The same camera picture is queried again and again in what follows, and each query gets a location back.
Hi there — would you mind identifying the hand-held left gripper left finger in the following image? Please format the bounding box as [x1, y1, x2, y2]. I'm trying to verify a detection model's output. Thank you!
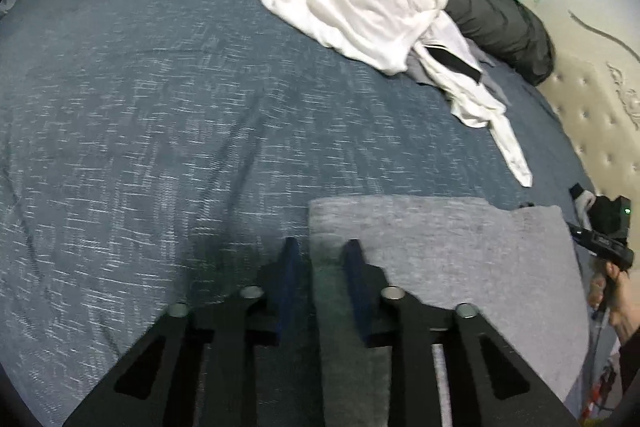
[62, 237, 306, 427]

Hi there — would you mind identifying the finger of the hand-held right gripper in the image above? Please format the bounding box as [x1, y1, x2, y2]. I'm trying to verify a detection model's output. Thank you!
[566, 222, 634, 269]

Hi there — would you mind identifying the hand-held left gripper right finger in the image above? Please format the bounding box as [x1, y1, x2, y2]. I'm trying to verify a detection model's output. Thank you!
[342, 238, 578, 427]

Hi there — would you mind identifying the grey knit sweater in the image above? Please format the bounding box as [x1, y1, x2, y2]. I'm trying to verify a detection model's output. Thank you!
[307, 194, 591, 427]

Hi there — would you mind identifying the person's right hand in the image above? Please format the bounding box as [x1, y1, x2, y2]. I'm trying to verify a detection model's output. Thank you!
[589, 259, 640, 345]

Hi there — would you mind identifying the cream tufted headboard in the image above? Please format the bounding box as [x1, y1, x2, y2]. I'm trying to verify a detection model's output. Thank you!
[517, 0, 640, 208]

